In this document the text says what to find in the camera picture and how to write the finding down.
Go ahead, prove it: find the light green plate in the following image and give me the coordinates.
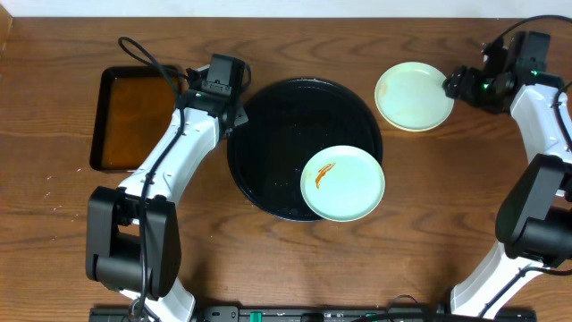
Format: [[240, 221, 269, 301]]
[[299, 145, 386, 222], [374, 62, 454, 131]]

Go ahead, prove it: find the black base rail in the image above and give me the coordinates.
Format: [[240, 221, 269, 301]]
[[88, 306, 538, 322]]

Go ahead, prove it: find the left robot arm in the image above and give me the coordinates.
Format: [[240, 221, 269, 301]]
[[86, 55, 251, 321]]

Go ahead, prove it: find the black rectangular wash tray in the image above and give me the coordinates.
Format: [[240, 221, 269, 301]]
[[89, 66, 175, 172]]

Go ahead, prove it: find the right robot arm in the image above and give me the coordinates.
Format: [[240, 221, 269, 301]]
[[442, 31, 571, 320]]

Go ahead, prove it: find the round black serving tray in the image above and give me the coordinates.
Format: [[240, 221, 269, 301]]
[[227, 78, 383, 222]]

